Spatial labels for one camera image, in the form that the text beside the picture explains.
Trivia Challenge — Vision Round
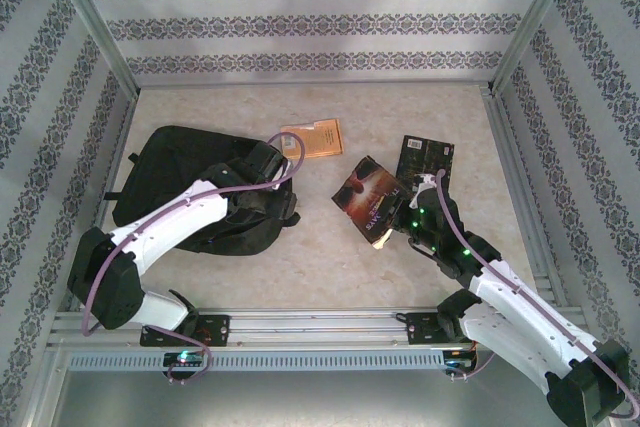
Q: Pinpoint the black book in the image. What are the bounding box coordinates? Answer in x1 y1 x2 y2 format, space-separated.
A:
394 134 456 194

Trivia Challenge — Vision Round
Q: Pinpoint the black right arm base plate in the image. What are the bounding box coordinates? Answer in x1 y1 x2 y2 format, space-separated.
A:
405 310 482 347

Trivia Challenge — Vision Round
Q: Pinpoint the right controller board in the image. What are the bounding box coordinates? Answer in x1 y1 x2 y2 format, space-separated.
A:
443 350 479 374

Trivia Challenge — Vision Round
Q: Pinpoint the orange book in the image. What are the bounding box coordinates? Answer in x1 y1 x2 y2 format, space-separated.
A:
279 117 348 161

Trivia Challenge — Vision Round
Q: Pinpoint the grey slotted cable duct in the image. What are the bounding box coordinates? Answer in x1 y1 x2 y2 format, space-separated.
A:
66 348 447 374

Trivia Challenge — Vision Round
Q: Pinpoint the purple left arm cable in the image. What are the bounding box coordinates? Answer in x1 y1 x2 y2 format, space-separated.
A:
80 131 307 389

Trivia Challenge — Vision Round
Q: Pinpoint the aluminium right side rail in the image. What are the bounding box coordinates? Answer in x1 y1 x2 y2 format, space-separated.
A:
480 85 570 307

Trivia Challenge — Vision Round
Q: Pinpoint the black backpack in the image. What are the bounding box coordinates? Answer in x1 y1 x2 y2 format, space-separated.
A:
101 125 302 256

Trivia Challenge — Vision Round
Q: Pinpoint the left controller board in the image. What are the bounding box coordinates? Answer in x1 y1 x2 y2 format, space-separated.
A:
163 350 207 369

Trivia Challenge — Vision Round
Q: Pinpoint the aluminium right frame post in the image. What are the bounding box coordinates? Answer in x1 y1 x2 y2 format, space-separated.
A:
489 0 586 96

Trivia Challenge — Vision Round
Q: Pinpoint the dark red book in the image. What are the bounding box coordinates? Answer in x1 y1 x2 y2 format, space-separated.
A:
331 155 414 251

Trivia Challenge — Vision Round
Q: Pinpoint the aluminium left frame post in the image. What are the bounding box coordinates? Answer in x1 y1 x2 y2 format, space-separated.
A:
39 0 141 96

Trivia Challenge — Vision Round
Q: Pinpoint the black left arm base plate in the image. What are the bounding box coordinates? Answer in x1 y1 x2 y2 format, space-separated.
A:
139 313 232 349

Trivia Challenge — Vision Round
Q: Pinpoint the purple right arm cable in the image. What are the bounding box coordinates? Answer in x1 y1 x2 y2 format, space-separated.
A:
435 170 634 421

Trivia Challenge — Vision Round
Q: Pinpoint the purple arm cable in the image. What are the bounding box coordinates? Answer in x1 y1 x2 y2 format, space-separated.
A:
435 170 634 421
80 131 307 389

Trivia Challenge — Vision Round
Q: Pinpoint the aluminium back frame rail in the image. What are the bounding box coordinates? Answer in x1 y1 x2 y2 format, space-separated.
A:
133 78 496 92

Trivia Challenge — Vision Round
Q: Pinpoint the controller board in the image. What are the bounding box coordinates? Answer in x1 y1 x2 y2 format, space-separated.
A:
163 350 207 369
443 350 479 374

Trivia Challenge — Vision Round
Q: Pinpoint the aluminium mounting rail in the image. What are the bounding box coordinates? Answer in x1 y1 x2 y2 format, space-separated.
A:
46 306 587 349

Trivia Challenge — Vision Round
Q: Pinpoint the aluminium frame post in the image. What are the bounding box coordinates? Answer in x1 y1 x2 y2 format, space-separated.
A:
489 0 586 96
39 0 141 96

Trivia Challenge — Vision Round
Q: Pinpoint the aluminium left side rail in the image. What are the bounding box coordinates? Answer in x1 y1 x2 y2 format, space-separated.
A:
68 90 137 311

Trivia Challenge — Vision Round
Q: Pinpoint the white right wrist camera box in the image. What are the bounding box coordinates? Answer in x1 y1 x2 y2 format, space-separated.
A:
409 173 437 209

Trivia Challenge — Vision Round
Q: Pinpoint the grey metal front panel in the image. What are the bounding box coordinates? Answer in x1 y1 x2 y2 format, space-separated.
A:
47 370 609 427

